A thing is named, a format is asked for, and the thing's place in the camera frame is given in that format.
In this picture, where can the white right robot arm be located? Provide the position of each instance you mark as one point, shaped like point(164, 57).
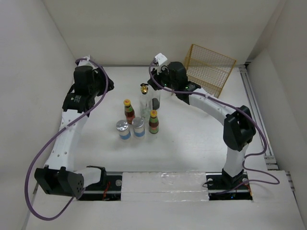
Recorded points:
point(238, 125)

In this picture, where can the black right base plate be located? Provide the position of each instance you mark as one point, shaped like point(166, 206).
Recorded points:
point(218, 190)

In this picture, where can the spice jar silver lid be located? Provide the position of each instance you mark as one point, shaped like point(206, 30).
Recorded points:
point(138, 127)
point(123, 129)

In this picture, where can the spice jar silver lid right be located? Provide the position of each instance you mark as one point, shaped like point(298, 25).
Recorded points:
point(138, 127)

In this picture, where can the brown sauce bottle far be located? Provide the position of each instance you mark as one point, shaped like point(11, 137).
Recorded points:
point(128, 111)

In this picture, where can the brown sauce bottle near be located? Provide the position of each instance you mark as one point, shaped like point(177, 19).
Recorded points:
point(153, 122)

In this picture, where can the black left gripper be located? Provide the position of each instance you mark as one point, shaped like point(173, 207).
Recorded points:
point(100, 75)

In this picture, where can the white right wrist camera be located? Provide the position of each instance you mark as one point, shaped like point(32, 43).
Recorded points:
point(160, 59)

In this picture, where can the aluminium side rail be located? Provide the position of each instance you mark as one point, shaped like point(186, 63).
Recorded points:
point(269, 155)

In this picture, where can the brown sauce bottle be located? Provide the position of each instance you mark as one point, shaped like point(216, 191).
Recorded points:
point(153, 122)
point(128, 111)

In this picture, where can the glass oil bottle dark liquid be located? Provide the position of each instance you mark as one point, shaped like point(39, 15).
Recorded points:
point(156, 94)

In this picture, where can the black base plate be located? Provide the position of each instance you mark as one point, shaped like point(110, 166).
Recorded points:
point(218, 190)
point(110, 190)

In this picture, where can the gold wire basket rack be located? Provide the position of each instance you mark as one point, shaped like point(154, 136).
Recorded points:
point(208, 68)

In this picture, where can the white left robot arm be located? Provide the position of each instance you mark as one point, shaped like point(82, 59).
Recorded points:
point(58, 176)

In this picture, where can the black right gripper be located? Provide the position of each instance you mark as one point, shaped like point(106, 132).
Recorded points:
point(157, 75)

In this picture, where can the spice jar silver lid left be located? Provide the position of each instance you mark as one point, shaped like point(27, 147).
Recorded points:
point(123, 129)

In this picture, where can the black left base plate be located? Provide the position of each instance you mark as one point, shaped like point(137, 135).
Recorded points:
point(110, 190)

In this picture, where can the clear glass oil bottle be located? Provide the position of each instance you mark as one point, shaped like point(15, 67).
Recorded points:
point(145, 101)

